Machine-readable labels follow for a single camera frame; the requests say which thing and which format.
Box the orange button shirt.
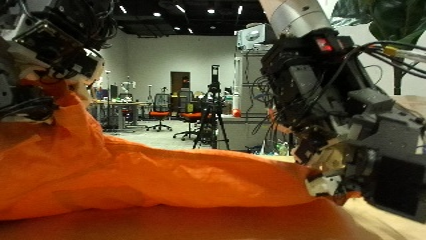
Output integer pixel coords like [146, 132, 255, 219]
[0, 78, 369, 240]

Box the low grey counter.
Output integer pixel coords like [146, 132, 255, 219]
[219, 115, 290, 153]

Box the grey drawer cabinet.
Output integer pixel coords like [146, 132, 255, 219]
[238, 50, 271, 119]

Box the background work desk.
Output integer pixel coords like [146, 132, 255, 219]
[90, 100, 147, 133]

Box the brown door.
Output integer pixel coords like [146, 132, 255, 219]
[170, 71, 191, 96]

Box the orange office chair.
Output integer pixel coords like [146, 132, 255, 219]
[171, 90, 203, 141]
[144, 93, 172, 133]

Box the grey box appliance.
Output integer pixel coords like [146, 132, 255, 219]
[235, 23, 276, 52]

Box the black camera tripod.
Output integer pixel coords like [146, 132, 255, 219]
[192, 64, 230, 150]

